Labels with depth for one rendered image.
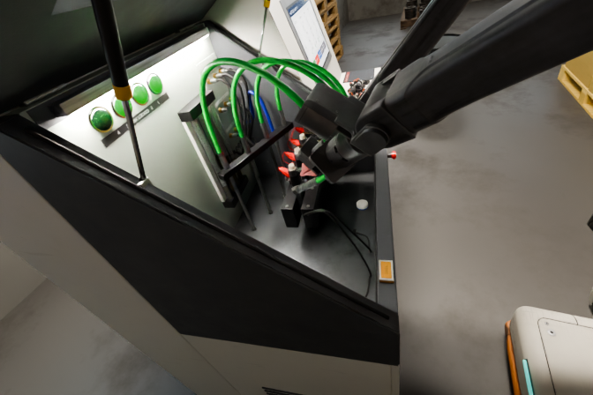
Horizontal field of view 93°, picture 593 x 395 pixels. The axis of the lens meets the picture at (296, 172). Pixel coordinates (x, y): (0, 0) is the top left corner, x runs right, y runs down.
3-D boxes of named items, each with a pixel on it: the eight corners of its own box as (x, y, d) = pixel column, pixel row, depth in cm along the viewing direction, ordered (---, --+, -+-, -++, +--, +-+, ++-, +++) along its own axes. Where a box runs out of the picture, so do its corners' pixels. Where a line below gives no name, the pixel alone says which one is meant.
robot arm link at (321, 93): (393, 142, 33) (415, 93, 36) (308, 87, 32) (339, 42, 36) (348, 175, 44) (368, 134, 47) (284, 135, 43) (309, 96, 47)
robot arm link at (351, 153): (376, 160, 39) (393, 127, 40) (334, 133, 39) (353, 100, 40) (356, 168, 46) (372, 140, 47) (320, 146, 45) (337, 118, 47)
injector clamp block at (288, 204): (321, 242, 89) (313, 208, 80) (291, 242, 92) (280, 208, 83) (333, 175, 115) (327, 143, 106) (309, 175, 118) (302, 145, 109)
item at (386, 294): (398, 346, 66) (398, 313, 56) (379, 344, 67) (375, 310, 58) (387, 177, 113) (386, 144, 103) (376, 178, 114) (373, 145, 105)
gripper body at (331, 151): (306, 159, 51) (316, 148, 44) (345, 124, 54) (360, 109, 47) (330, 185, 51) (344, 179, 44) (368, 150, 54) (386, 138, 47)
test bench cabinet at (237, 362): (398, 446, 109) (399, 368, 63) (259, 414, 126) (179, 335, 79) (390, 279, 162) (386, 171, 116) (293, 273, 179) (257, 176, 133)
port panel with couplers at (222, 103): (239, 150, 102) (205, 63, 84) (231, 151, 103) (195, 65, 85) (251, 131, 112) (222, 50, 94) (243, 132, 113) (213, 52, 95)
